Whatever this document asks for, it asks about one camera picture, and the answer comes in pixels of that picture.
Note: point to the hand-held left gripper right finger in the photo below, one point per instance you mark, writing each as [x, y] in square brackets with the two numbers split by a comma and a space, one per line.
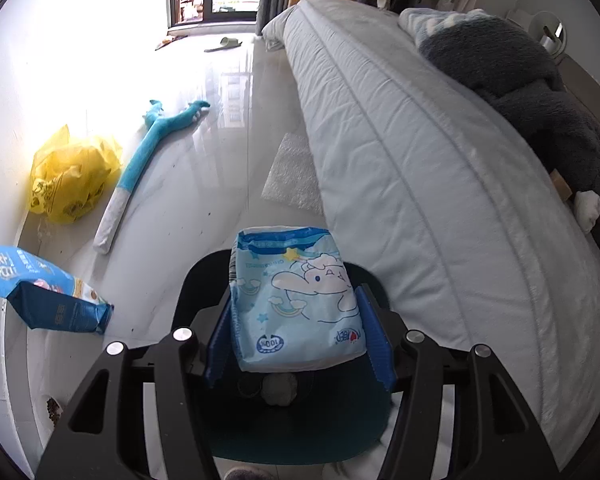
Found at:
[380, 345]

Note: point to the green slipper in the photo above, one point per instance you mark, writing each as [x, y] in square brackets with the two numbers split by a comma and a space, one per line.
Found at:
[225, 44]

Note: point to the brown nightstand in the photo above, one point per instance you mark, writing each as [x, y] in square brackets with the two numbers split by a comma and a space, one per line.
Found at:
[587, 85]

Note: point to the light blue striped blanket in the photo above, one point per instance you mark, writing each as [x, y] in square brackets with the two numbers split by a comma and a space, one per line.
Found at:
[420, 22]

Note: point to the grey fuzzy slipper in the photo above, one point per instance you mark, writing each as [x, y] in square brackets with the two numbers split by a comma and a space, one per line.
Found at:
[247, 474]

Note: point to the white round appliance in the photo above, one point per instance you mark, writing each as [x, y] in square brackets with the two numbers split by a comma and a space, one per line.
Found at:
[542, 27]

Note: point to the small cardboard box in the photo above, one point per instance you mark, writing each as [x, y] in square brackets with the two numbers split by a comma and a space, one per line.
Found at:
[561, 184]

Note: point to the yellow plastic bag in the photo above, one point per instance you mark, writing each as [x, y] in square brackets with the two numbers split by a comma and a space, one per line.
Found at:
[70, 175]

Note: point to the white bed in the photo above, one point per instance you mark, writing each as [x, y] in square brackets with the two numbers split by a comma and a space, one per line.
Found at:
[430, 185]

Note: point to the light blue printed diaper pack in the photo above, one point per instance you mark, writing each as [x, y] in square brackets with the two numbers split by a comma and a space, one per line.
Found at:
[290, 300]

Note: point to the dark grey fleece blanket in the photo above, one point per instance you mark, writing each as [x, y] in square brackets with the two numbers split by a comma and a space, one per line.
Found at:
[505, 60]

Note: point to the white bowl of kibble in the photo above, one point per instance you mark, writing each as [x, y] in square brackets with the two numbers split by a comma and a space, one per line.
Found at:
[54, 410]

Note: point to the bubble wrap sheet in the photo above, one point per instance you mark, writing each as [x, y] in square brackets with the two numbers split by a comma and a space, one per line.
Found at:
[292, 175]

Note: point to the grey crumpled ball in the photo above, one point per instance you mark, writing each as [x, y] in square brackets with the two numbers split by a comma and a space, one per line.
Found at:
[280, 389]

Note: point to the long blue plush toy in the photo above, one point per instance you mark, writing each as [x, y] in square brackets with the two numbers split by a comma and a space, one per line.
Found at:
[140, 160]

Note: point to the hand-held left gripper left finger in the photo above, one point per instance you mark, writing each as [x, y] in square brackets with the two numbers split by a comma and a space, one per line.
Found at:
[216, 355]

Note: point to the small tan floor object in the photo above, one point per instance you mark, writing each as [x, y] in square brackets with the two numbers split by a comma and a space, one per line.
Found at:
[167, 42]

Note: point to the blue pet food bag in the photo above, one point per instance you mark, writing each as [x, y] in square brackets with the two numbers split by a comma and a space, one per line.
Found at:
[40, 290]

